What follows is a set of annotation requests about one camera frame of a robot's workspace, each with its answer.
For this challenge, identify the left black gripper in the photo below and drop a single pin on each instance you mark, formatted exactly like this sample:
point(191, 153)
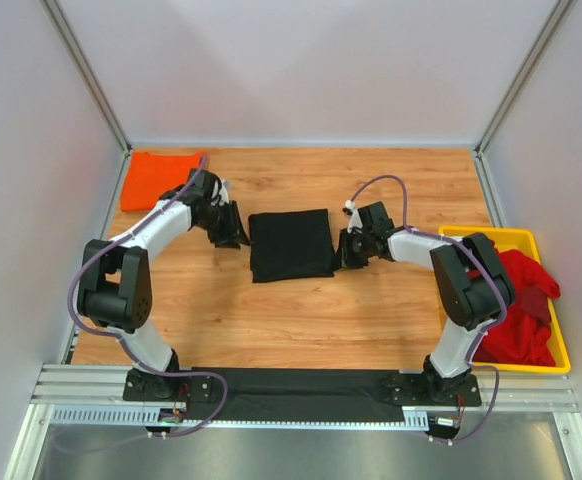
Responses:
point(226, 226)

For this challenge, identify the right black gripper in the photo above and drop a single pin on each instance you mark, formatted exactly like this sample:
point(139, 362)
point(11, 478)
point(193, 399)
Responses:
point(353, 245)

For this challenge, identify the black t-shirt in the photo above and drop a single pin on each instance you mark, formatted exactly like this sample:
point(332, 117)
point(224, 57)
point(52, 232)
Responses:
point(291, 245)

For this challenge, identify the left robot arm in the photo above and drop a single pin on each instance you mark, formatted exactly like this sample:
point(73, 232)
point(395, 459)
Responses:
point(114, 288)

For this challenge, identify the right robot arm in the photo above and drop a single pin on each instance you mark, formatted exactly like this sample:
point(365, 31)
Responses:
point(473, 285)

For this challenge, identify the folded orange t-shirt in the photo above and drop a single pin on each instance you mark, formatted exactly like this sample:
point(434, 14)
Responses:
point(151, 175)

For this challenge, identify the yellow plastic bin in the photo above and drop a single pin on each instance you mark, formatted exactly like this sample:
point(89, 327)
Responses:
point(505, 239)

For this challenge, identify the red t-shirt in bin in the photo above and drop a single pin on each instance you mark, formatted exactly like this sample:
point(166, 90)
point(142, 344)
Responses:
point(523, 337)

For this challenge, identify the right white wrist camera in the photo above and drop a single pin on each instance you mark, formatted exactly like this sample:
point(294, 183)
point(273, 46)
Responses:
point(351, 212)

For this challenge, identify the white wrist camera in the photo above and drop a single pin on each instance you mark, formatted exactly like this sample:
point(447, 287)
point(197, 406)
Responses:
point(220, 195)
point(351, 212)

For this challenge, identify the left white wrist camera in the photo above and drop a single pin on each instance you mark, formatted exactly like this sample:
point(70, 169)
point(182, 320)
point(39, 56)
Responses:
point(220, 195)

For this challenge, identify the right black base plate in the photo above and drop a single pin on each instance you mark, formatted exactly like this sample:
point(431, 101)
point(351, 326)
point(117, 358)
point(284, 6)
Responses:
point(428, 389)

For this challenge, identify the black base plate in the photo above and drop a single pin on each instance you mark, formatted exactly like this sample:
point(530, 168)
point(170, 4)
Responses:
point(141, 386)
point(428, 389)

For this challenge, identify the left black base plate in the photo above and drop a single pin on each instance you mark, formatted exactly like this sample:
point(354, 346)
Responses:
point(141, 386)

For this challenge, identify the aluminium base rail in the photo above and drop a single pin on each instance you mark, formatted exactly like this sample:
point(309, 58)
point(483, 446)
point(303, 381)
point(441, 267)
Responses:
point(92, 395)

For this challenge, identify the left aluminium frame post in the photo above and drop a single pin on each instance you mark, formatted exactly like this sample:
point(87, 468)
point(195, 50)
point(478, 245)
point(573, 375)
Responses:
point(69, 39)

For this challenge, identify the aluminium frame post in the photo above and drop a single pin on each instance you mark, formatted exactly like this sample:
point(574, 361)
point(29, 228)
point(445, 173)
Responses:
point(69, 39)
point(539, 46)

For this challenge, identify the right aluminium frame post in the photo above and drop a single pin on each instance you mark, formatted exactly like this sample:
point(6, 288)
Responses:
point(539, 46)

